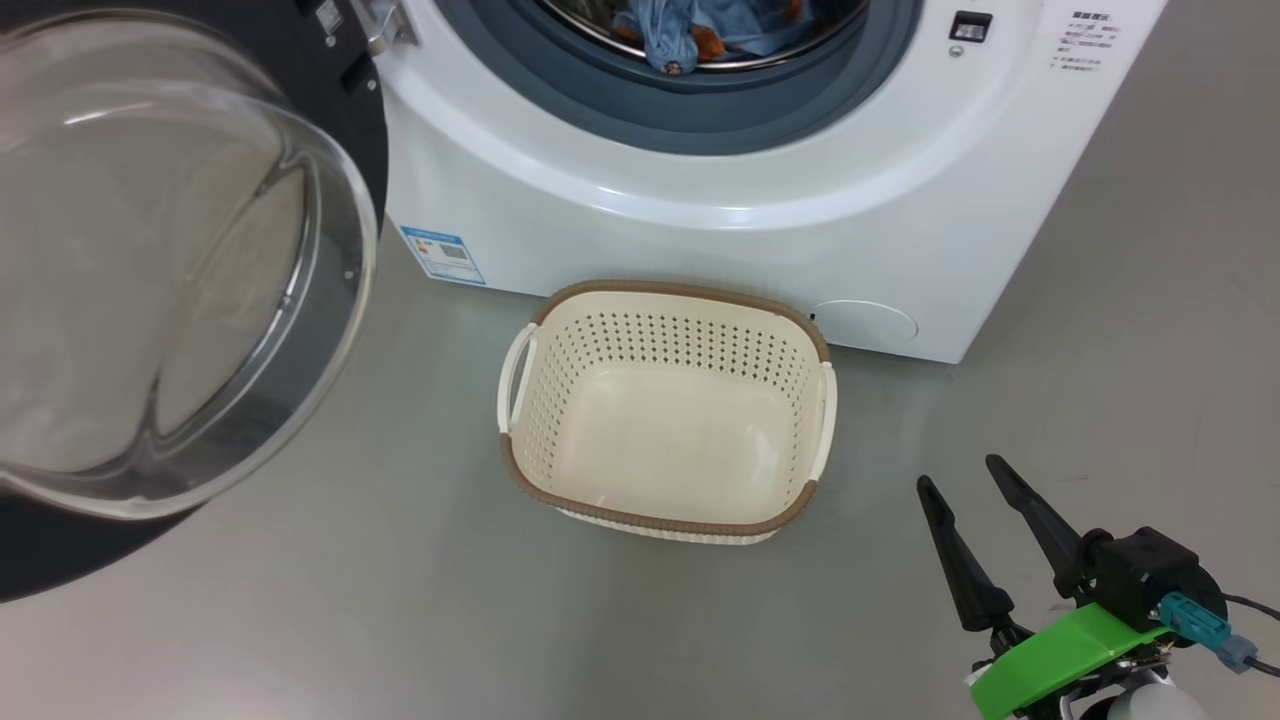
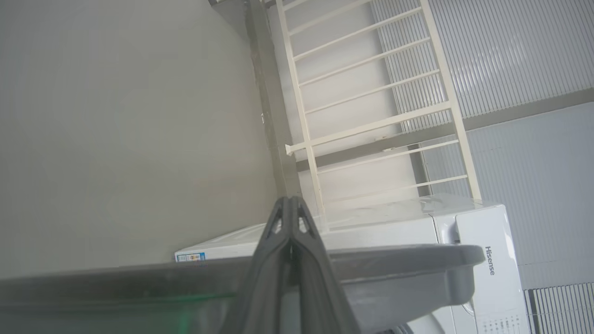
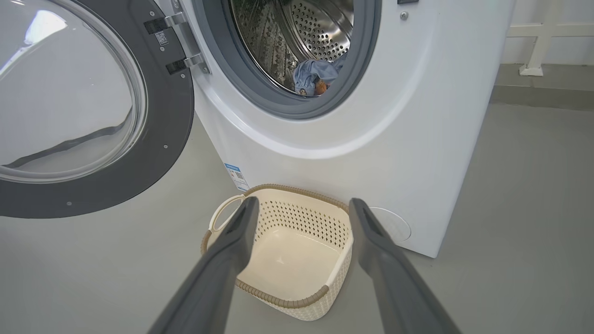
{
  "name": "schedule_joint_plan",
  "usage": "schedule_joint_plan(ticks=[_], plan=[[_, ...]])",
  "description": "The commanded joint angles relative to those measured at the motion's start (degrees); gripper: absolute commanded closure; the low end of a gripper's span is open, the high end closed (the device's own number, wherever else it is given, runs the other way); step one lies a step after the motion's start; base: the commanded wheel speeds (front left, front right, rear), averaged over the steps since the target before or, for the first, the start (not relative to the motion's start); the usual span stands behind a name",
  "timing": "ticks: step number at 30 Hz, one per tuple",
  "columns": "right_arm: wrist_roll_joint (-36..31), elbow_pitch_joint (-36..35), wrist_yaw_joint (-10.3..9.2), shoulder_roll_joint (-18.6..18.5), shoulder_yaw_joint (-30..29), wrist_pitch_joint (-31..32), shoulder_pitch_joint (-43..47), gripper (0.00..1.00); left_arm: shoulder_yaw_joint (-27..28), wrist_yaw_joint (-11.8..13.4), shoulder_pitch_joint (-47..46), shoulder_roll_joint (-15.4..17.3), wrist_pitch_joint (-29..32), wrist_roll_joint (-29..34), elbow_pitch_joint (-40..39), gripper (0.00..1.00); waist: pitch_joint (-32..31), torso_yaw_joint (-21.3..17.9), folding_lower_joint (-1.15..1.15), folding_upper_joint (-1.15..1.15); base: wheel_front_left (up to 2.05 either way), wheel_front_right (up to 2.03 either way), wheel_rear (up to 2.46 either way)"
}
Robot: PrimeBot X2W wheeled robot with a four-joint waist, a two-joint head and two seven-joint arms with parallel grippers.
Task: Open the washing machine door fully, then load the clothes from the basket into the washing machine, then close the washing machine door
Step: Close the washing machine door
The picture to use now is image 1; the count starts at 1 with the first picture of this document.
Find black glass washing machine door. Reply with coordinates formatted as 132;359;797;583
0;0;389;604

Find right cable with teal connector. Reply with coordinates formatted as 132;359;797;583
1160;591;1280;676

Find blue energy label sticker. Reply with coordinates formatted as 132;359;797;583
399;225;487;286

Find round drain filter cover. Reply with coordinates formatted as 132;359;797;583
810;300;919;346

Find printed text sticker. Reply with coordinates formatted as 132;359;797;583
1050;10;1123;73

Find cream perforated laundry basket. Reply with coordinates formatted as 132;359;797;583
497;280;837;546

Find white front-load washing machine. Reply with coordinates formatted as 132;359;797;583
370;0;1169;365

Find silver door hinge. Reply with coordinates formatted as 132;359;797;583
350;0;416;56

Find grey rubber door gasket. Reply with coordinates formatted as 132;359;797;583
432;0;926;156

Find steel washing machine drum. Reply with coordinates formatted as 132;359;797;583
535;0;871;73

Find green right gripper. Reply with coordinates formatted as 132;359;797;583
916;454;1171;720

